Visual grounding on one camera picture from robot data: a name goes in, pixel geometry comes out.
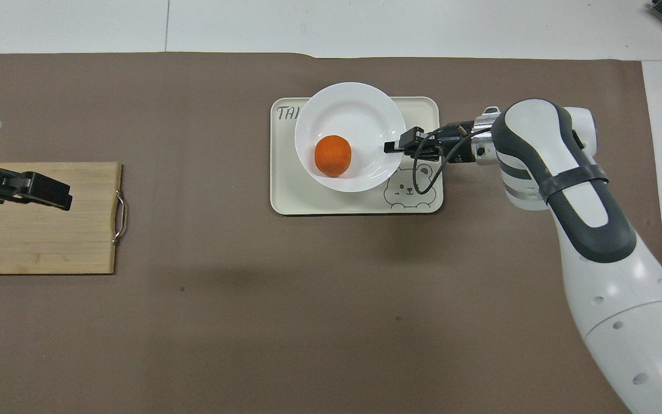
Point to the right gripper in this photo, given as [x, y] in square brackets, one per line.
[458, 146]

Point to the white round plate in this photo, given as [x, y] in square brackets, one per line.
[354, 112]

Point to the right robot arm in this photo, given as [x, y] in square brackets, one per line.
[589, 230]

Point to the orange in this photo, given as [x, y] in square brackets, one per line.
[333, 155]

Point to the cream tray with bear print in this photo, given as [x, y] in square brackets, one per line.
[291, 195]

